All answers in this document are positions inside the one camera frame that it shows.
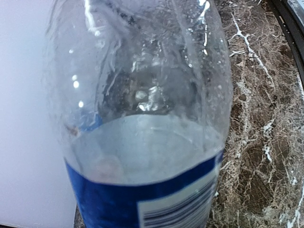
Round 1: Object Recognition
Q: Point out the Pocari Sweat clear bottle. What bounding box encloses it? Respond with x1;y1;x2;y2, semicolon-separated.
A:
47;0;233;228

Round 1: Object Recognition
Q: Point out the black table front rail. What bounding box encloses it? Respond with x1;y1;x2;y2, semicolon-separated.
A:
268;0;304;80

